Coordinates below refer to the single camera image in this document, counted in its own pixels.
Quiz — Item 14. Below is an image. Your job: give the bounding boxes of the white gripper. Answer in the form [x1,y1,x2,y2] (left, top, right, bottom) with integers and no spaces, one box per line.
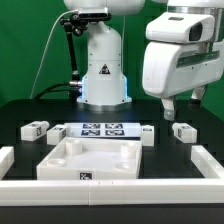
[142,40,224,120]

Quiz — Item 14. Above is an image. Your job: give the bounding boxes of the white square tabletop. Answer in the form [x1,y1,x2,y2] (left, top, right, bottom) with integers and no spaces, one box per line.
[36,137,142,180]

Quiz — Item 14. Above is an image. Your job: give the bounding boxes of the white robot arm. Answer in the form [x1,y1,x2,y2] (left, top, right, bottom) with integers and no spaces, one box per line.
[63,0,224,120]

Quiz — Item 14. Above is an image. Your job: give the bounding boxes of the white fiducial marker plate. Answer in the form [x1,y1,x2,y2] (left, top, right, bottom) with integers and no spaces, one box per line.
[68,123,141,138]

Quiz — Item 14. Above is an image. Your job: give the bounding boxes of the white U-shaped fence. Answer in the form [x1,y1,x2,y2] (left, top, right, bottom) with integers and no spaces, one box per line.
[0,147,224,206]

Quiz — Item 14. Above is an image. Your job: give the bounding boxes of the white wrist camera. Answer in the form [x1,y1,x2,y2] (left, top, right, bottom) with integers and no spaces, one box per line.
[146,12,215,44]

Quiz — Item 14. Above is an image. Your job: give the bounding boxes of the black cable bundle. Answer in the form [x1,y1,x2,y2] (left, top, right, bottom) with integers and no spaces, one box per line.
[33,82,83,100]

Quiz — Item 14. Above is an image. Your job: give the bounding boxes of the grey camera on mount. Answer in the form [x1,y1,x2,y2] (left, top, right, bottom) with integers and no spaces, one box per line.
[78,8,110,20]

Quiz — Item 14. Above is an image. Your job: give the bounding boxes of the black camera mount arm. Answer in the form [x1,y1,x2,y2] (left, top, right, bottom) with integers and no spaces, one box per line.
[60,16,87,82]

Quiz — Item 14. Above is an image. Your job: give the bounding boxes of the white cable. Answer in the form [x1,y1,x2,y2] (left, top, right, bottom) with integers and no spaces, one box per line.
[29,9,80,100]

